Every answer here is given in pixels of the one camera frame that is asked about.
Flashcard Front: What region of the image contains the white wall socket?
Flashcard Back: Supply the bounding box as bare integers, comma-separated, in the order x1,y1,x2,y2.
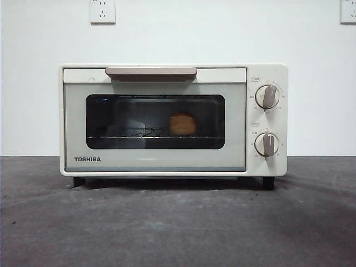
89,0,116,24
339,0,356,24

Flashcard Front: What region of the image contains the beige oven control knob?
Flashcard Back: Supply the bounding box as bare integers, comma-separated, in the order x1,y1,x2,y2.
254,132,280,160
254,85,280,109

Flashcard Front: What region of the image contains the cream white toaster oven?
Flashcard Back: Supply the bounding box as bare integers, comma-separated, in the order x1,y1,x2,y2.
57,62,289,179

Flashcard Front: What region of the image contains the oven door with beige handle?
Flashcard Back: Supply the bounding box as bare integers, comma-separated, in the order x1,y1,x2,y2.
62,66,247,172

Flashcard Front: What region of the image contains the golden brown bread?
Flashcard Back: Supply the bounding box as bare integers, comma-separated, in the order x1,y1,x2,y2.
169,111,197,137

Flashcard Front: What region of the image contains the metal wire oven rack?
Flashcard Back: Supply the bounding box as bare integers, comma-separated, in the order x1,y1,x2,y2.
87,126,223,140

